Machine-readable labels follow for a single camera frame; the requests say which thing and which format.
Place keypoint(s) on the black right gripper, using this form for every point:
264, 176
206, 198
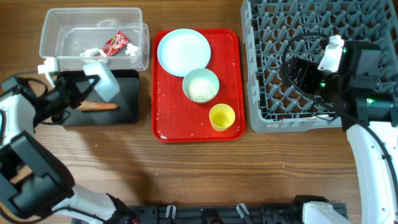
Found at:
308, 70

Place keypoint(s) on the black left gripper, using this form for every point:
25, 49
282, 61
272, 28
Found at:
63, 85

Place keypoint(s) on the orange carrot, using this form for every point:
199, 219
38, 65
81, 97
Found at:
97, 106

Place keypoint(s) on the red snack wrapper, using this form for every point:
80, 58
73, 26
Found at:
115, 44

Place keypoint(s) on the small white tissue piece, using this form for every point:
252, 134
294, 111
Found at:
131, 50

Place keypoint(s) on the green bowl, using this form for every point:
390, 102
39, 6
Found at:
200, 73

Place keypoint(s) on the white rice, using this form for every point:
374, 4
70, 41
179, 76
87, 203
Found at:
201, 90

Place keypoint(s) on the light blue bowl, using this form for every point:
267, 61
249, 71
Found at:
107, 87

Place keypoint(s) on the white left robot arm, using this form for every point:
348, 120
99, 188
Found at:
33, 181

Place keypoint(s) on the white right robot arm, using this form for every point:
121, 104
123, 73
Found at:
345, 81

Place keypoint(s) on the grey dishwasher rack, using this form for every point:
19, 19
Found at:
277, 30

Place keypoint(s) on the black waste tray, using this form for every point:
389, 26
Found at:
127, 100

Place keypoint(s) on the clear plastic bin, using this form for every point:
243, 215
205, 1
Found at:
67, 32

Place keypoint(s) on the yellow cup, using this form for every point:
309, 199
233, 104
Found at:
221, 116

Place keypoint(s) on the red serving tray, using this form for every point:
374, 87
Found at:
175, 118

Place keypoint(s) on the light blue plate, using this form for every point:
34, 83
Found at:
183, 50

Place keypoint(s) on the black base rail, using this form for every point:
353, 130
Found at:
266, 214

